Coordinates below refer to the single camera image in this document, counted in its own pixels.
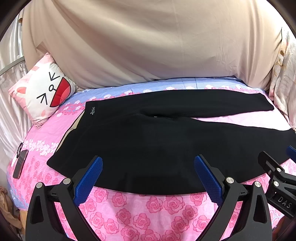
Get cat face pillow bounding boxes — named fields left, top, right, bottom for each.
left=8, top=52, right=78, bottom=129

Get black smartphone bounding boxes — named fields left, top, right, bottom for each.
left=12, top=149, right=29, bottom=179

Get black pants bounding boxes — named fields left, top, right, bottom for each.
left=46, top=89, right=296, bottom=195

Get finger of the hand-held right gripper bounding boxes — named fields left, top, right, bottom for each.
left=257, top=151, right=296, bottom=186
left=286, top=145, right=296, bottom=161

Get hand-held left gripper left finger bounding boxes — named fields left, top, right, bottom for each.
left=25, top=156, right=103, bottom=241

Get beige draped cloth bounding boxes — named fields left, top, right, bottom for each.
left=21, top=0, right=284, bottom=91

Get pink floral bed sheet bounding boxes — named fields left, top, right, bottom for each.
left=6, top=76, right=296, bottom=241

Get crumpled tan cloth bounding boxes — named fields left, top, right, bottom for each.
left=0, top=186, right=21, bottom=229

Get pale floral cloth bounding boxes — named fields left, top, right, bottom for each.
left=268, top=27, right=296, bottom=130

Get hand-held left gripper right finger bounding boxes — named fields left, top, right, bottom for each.
left=194, top=155, right=271, bottom=241

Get white satin curtain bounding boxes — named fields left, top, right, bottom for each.
left=0, top=9, right=35, bottom=167

